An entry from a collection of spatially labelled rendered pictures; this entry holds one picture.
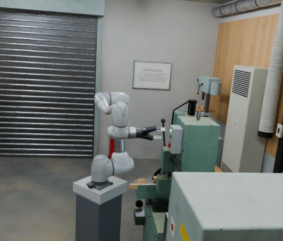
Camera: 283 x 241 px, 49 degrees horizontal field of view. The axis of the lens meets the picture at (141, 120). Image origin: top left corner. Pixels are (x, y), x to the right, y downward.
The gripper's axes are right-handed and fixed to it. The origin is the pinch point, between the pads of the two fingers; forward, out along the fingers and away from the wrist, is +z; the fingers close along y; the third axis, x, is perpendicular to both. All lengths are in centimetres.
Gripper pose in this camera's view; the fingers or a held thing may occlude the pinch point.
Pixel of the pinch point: (162, 133)
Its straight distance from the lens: 235.5
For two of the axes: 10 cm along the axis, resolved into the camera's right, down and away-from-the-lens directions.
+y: 1.2, -4.9, -8.7
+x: -0.3, -8.7, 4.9
